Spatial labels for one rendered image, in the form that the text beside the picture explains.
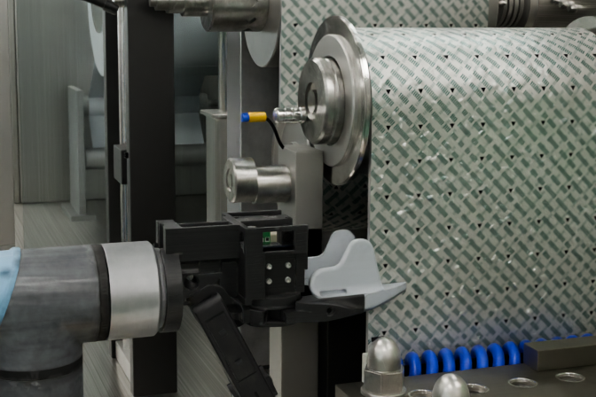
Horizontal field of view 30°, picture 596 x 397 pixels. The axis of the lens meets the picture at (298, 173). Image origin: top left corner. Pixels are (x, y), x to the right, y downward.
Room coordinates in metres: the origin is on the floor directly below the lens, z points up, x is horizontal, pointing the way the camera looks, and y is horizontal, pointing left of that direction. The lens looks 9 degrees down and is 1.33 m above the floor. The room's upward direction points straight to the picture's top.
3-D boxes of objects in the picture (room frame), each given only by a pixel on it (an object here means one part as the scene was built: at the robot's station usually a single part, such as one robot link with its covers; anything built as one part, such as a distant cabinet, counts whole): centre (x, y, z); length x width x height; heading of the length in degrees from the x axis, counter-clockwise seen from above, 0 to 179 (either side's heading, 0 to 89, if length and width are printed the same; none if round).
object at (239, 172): (0.98, 0.05, 1.18); 0.04 x 0.02 x 0.04; 19
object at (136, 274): (0.85, 0.13, 1.11); 0.08 x 0.05 x 0.08; 19
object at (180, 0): (1.18, 0.13, 1.33); 0.06 x 0.03 x 0.03; 109
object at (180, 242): (0.87, 0.05, 1.12); 0.12 x 0.08 x 0.09; 109
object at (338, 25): (0.97, -0.03, 1.25); 0.15 x 0.01 x 0.15; 19
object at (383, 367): (0.84, -0.07, 1.05); 0.04 x 0.04 x 0.04
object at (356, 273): (0.89, -0.05, 1.11); 0.09 x 0.03 x 0.06; 108
